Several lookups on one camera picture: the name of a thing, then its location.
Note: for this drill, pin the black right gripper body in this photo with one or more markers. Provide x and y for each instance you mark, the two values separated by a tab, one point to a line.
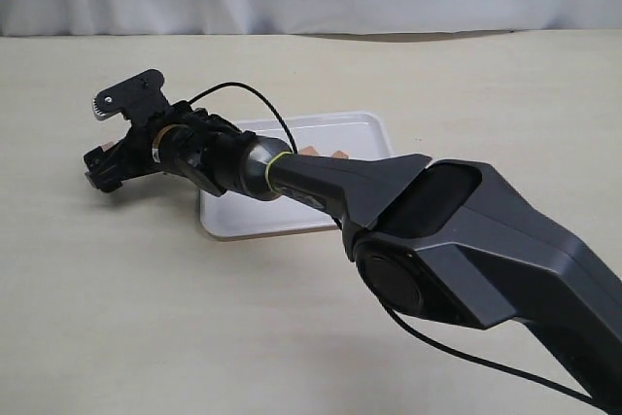
192	143

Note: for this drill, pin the white rectangular plastic tray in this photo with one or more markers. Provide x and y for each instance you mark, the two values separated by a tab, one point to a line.
358	134

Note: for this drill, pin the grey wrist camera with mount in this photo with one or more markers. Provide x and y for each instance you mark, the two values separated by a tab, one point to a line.
137	99

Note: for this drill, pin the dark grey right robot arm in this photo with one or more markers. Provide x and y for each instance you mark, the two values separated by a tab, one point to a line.
447	241

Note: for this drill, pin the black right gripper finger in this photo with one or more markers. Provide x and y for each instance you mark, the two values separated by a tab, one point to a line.
107	177
117	154

